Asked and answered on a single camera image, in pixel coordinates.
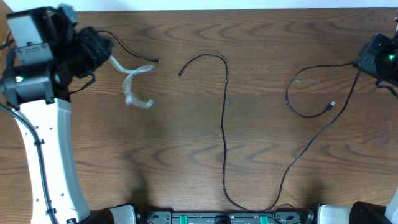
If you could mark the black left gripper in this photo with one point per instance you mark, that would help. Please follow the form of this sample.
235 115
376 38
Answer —
90 37

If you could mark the brown cardboard panel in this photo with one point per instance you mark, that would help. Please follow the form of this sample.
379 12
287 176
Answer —
4 10

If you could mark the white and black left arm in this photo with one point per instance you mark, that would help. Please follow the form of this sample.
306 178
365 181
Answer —
49 54

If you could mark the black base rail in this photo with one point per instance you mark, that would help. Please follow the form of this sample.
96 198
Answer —
283 214

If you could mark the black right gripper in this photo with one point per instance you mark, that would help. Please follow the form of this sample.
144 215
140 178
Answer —
365 61

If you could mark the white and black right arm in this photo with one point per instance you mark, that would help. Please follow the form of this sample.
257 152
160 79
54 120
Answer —
362 212

